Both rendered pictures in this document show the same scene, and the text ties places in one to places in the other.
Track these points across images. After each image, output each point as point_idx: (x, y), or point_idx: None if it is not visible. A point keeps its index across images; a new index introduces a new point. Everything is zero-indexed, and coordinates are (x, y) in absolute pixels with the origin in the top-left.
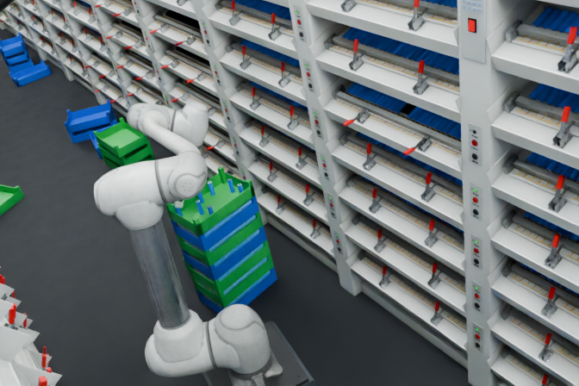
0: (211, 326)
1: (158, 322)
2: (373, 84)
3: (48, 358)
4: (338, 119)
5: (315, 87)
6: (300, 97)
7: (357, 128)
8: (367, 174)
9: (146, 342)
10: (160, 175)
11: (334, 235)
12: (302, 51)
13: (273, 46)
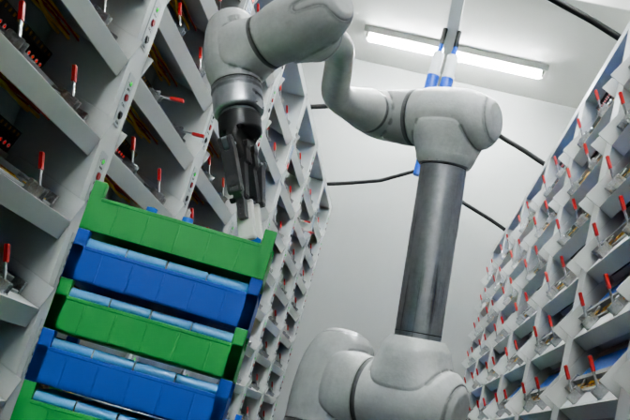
0: (371, 355)
1: (441, 342)
2: (185, 59)
3: (616, 378)
4: (141, 97)
5: (148, 44)
6: (124, 53)
7: (150, 112)
8: (134, 179)
9: (459, 381)
10: None
11: (37, 335)
12: None
13: None
